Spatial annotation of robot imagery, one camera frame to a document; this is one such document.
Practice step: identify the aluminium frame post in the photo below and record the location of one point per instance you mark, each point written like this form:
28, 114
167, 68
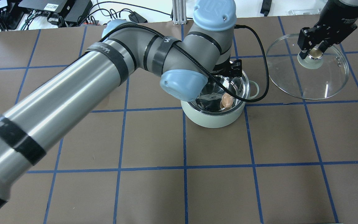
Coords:
179, 16

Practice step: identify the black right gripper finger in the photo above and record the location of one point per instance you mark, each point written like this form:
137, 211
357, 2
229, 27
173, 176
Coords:
325, 44
307, 39

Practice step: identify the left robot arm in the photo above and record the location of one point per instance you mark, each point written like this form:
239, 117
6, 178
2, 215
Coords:
33, 126

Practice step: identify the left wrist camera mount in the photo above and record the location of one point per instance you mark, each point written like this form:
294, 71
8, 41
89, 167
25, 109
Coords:
229, 69

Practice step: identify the beige egg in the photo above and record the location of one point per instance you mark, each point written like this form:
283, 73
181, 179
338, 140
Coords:
226, 101

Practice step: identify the glass pot lid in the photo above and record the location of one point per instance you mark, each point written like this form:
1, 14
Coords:
318, 76

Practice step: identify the mint green electric pot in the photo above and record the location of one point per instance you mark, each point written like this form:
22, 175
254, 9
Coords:
205, 109

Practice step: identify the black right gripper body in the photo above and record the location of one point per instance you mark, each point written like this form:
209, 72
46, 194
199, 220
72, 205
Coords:
338, 19

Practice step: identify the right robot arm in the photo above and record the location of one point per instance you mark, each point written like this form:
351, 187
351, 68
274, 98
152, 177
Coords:
336, 22

